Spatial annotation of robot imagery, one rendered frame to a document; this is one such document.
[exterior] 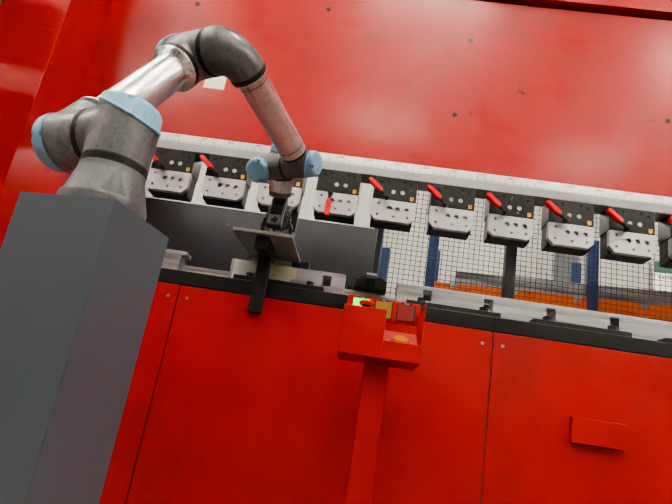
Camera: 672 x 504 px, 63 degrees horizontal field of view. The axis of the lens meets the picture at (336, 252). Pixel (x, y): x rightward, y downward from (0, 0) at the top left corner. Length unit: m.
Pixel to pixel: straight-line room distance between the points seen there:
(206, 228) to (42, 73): 0.89
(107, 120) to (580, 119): 1.65
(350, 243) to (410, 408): 0.99
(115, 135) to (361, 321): 0.70
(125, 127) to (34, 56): 1.22
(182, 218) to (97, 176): 1.60
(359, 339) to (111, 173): 0.69
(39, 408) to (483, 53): 1.89
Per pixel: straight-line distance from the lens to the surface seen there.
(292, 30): 2.30
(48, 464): 0.92
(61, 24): 2.28
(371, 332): 1.35
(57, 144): 1.15
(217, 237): 2.51
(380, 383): 1.39
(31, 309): 0.95
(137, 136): 1.05
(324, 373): 1.66
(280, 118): 1.48
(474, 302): 1.86
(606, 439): 1.78
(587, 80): 2.31
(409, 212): 1.90
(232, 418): 1.69
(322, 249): 2.42
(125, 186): 1.01
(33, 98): 2.14
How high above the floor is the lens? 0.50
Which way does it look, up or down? 17 degrees up
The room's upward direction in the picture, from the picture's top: 9 degrees clockwise
